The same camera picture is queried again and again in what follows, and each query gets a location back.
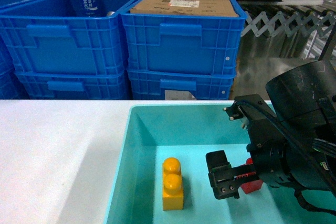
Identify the blue crate lower left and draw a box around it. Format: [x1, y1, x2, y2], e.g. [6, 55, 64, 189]
[15, 72, 130, 100]

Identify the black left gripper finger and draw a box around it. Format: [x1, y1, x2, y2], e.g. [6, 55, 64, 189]
[205, 150, 257, 200]

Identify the blue crate lower right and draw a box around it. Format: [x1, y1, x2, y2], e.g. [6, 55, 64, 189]
[127, 69, 234, 100]

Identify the blue crates far left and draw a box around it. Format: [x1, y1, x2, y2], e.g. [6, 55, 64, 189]
[0, 0, 57, 101]

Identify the white foam board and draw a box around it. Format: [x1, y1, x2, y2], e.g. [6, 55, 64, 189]
[277, 0, 324, 6]

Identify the expandable roller conveyor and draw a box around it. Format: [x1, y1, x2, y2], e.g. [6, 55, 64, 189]
[241, 11, 335, 37]

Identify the clear plastic water bottle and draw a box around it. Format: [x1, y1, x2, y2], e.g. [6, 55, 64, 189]
[80, 0, 100, 17]

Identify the blue crate upper left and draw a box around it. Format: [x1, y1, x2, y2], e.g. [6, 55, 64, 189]
[1, 0, 137, 76]

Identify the yellow two-stud toy block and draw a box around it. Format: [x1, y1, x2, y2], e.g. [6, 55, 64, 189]
[162, 157, 184, 211]

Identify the brown cardboard box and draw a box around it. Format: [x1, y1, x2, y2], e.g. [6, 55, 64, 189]
[130, 0, 238, 17]

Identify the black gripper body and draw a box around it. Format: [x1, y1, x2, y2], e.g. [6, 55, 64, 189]
[226, 94, 297, 188]

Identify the blue crate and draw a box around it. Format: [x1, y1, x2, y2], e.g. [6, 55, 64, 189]
[15, 72, 130, 100]
[127, 69, 234, 100]
[121, 0, 247, 78]
[1, 0, 137, 76]

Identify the blue crate upper right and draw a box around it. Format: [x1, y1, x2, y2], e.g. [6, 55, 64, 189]
[121, 0, 247, 78]

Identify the teal plastic tray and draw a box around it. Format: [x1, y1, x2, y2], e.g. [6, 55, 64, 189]
[104, 102, 335, 223]

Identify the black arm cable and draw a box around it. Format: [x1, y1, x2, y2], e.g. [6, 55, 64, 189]
[236, 99, 336, 213]

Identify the red one-stud toy block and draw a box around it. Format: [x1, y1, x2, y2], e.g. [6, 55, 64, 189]
[240, 158, 264, 194]

